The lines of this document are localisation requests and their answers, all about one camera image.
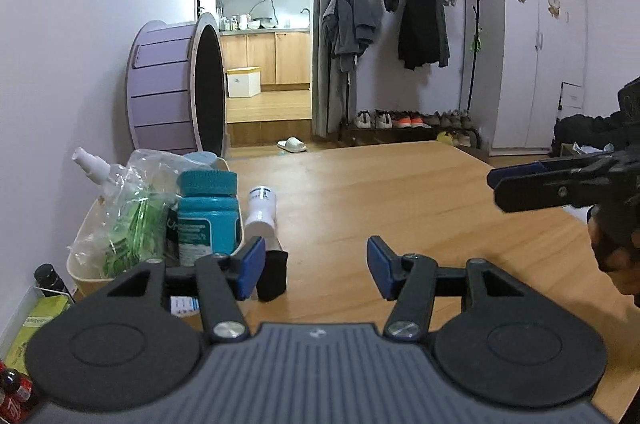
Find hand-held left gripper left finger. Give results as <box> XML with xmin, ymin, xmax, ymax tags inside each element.
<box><xmin>81</xmin><ymin>236</ymin><xmax>267</xmax><ymax>346</ymax></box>

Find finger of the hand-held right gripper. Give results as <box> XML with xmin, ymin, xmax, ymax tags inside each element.
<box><xmin>487</xmin><ymin>153</ymin><xmax>617</xmax><ymax>191</ymax></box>
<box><xmin>494</xmin><ymin>163</ymin><xmax>615</xmax><ymax>213</ymax></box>

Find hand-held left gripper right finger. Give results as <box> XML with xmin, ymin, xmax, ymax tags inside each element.
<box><xmin>366</xmin><ymin>236</ymin><xmax>552</xmax><ymax>346</ymax></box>

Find teal plastic bottle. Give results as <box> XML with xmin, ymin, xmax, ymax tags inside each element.
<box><xmin>176</xmin><ymin>169</ymin><xmax>242</xmax><ymax>267</ymax></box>

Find white tube bottle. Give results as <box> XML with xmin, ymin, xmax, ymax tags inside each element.
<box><xmin>244</xmin><ymin>185</ymin><xmax>278</xmax><ymax>252</ymax></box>

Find clear bag of green packets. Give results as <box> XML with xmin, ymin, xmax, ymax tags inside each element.
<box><xmin>67</xmin><ymin>149</ymin><xmax>188</xmax><ymax>280</ymax></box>

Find cream plastic container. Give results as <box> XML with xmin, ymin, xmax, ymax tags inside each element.
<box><xmin>66</xmin><ymin>156</ymin><xmax>248</xmax><ymax>300</ymax></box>

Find white spray bottle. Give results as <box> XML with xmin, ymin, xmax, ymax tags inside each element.
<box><xmin>72</xmin><ymin>146</ymin><xmax>131</xmax><ymax>205</ymax></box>

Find person's right hand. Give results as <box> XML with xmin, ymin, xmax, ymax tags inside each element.
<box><xmin>587</xmin><ymin>208</ymin><xmax>640</xmax><ymax>297</ymax></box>

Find pile of black clothing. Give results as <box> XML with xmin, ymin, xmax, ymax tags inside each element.
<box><xmin>551</xmin><ymin>113</ymin><xmax>623</xmax><ymax>157</ymax></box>

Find white wardrobe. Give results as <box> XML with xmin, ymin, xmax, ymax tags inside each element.
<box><xmin>462</xmin><ymin>0</ymin><xmax>588</xmax><ymax>156</ymax></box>

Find white paper sheet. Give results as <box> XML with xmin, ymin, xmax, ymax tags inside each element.
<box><xmin>560</xmin><ymin>81</ymin><xmax>586</xmax><ymax>110</ymax></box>

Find black clothes rack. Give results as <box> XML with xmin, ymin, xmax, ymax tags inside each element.
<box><xmin>340</xmin><ymin>0</ymin><xmax>485</xmax><ymax>142</ymax></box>

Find row of shoes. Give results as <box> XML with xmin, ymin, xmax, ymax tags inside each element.
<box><xmin>355</xmin><ymin>108</ymin><xmax>473</xmax><ymax>148</ymax></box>

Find black hanging coat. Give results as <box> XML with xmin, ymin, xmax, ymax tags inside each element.
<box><xmin>397</xmin><ymin>0</ymin><xmax>451</xmax><ymax>71</ymax></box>

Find white box with yellow lid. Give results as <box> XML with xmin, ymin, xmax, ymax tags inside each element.
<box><xmin>226</xmin><ymin>66</ymin><xmax>262</xmax><ymax>99</ymax></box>

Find purple cat exercise wheel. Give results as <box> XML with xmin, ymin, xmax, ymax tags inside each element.
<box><xmin>127</xmin><ymin>11</ymin><xmax>231</xmax><ymax>157</ymax></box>

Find dark bottle with black cap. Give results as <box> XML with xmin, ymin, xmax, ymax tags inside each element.
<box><xmin>34</xmin><ymin>264</ymin><xmax>71</xmax><ymax>297</ymax></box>

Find wooden kitchen cabinets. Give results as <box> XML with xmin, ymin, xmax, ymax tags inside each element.
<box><xmin>220</xmin><ymin>0</ymin><xmax>313</xmax><ymax>87</ymax></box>

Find grey hoodie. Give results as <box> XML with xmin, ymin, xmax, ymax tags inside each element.
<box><xmin>321</xmin><ymin>0</ymin><xmax>385</xmax><ymax>74</ymax></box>

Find green carton box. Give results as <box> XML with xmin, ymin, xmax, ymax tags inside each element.
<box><xmin>5</xmin><ymin>293</ymin><xmax>71</xmax><ymax>362</ymax></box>

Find grey curtain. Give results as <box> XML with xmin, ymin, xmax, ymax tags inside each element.
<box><xmin>311</xmin><ymin>0</ymin><xmax>351</xmax><ymax>137</ymax></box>

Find dishes on kitchen counter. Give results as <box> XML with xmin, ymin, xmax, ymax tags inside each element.
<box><xmin>217</xmin><ymin>11</ymin><xmax>278</xmax><ymax>32</ymax></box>

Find red label cola bottle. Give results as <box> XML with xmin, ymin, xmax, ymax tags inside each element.
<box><xmin>0</xmin><ymin>391</ymin><xmax>21</xmax><ymax>424</ymax></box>
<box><xmin>0</xmin><ymin>366</ymin><xmax>37</xmax><ymax>411</ymax></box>

